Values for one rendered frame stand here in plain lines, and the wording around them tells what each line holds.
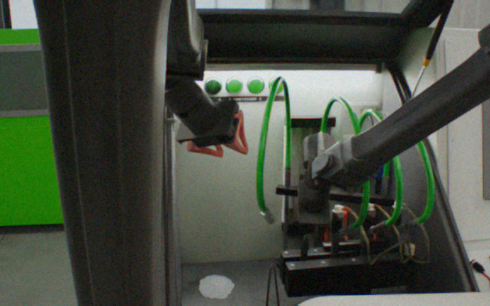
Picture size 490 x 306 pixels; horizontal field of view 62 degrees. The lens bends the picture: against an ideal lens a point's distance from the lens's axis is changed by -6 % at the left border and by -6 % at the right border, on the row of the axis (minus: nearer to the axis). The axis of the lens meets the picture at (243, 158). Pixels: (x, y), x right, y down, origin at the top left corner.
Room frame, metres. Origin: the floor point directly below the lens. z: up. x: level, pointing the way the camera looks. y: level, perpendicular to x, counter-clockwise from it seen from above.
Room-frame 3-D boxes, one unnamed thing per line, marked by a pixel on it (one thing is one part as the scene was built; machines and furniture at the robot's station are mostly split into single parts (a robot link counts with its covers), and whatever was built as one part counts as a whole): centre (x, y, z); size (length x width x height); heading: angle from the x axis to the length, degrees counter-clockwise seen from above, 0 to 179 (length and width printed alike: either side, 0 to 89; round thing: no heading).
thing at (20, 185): (3.47, 1.81, 0.81); 1.05 x 0.81 x 1.62; 98
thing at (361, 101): (1.25, -0.36, 1.20); 0.13 x 0.03 x 0.31; 98
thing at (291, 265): (0.98, -0.27, 0.91); 0.34 x 0.10 x 0.15; 98
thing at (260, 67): (1.22, -0.12, 1.43); 0.54 x 0.03 x 0.02; 98
